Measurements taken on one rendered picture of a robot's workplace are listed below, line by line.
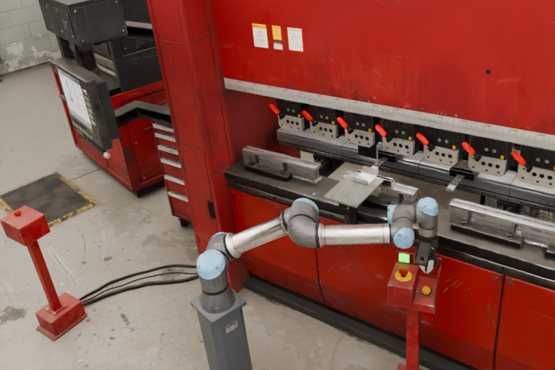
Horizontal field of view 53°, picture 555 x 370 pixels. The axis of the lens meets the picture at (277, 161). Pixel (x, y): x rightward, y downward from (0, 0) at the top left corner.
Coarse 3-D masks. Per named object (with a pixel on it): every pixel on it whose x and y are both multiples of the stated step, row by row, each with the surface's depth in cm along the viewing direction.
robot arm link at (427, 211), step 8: (424, 200) 219; (432, 200) 218; (416, 208) 219; (424, 208) 216; (432, 208) 215; (416, 216) 218; (424, 216) 218; (432, 216) 217; (424, 224) 220; (432, 224) 219
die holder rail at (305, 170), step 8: (248, 152) 321; (256, 152) 318; (264, 152) 317; (272, 152) 316; (248, 160) 324; (256, 160) 322; (264, 160) 316; (272, 160) 312; (280, 160) 308; (288, 160) 305; (296, 160) 305; (304, 160) 304; (280, 168) 311; (288, 168) 307; (296, 168) 304; (304, 168) 300; (312, 168) 296; (296, 176) 306; (304, 176) 303; (312, 176) 299
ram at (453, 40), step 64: (256, 0) 268; (320, 0) 246; (384, 0) 229; (448, 0) 213; (512, 0) 199; (256, 64) 286; (320, 64) 262; (384, 64) 242; (448, 64) 224; (512, 64) 209; (448, 128) 237
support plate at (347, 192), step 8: (352, 176) 278; (344, 184) 272; (352, 184) 272; (360, 184) 271; (368, 184) 270; (376, 184) 269; (328, 192) 267; (336, 192) 266; (344, 192) 266; (352, 192) 265; (360, 192) 264; (368, 192) 264; (336, 200) 261; (344, 200) 260; (352, 200) 259; (360, 200) 259
